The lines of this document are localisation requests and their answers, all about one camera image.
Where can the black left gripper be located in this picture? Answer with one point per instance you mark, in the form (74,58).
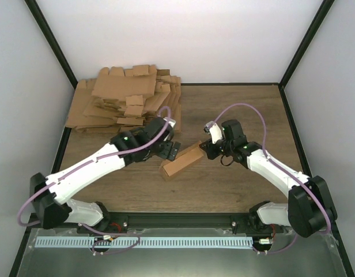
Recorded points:
(165,152)

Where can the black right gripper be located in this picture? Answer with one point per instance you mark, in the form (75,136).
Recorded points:
(208,149)

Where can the brown cardboard box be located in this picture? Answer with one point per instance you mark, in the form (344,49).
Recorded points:
(184,159)

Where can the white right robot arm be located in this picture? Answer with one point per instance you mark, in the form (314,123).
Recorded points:
(309,208)

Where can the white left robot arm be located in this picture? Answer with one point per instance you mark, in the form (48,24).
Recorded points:
(52,196)

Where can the stack of flat cardboard boxes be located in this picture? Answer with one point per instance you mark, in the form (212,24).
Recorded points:
(120,99)

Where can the light blue slotted strip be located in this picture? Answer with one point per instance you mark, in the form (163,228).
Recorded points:
(147,242)

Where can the grey metal front plate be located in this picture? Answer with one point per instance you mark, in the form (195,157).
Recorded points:
(314,256)

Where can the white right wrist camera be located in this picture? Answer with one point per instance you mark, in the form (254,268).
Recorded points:
(214,131)

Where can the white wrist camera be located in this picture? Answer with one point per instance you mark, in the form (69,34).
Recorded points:
(170,121)
(214,131)

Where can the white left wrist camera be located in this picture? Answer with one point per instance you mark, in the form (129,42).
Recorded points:
(170,121)

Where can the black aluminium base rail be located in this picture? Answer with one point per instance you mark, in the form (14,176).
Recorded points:
(247,223)

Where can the black right frame post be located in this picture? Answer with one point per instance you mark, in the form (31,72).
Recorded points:
(312,30)

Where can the black frame post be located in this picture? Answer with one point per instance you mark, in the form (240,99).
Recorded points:
(45,28)
(312,30)

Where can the black left frame post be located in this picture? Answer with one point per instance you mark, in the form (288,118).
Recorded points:
(45,28)

